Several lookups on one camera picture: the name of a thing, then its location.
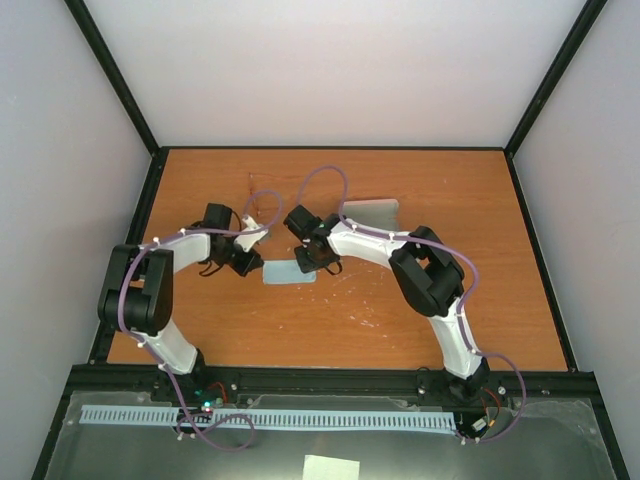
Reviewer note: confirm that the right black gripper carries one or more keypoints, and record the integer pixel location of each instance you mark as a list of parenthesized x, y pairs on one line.
[(306, 266)]

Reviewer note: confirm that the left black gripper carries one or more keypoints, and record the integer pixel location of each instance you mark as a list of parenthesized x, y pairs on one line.
[(253, 261)]

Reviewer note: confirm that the light blue cleaning cloth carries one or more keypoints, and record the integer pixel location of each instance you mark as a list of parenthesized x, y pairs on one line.
[(285, 272)]

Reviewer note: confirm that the pink glasses case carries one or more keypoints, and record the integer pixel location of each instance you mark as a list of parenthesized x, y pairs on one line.
[(375, 213)]

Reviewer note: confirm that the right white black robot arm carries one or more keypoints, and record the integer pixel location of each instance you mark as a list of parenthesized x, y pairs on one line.
[(427, 273)]

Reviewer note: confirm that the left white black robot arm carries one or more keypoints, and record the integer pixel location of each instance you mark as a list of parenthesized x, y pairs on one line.
[(137, 296)]

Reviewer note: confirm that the transparent red sunglasses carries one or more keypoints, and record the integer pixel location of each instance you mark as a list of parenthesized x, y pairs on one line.
[(265, 197)]

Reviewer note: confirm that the pale yellow paper note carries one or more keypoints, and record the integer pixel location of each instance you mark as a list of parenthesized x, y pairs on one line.
[(328, 468)]

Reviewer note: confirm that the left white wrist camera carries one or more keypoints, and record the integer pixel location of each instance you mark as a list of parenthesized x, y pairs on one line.
[(251, 235)]

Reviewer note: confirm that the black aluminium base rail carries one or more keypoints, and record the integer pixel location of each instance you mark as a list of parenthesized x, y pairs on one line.
[(421, 387)]

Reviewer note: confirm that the light blue slotted cable duct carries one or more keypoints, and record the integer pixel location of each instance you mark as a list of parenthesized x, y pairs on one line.
[(273, 419)]

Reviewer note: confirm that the left black frame post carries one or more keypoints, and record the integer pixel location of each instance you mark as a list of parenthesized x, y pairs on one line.
[(98, 46)]

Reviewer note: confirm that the black frame post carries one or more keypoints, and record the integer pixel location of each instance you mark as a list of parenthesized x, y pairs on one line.
[(568, 49), (98, 46)]

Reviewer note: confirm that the right black frame post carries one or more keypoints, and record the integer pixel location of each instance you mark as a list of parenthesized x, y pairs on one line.
[(568, 49)]

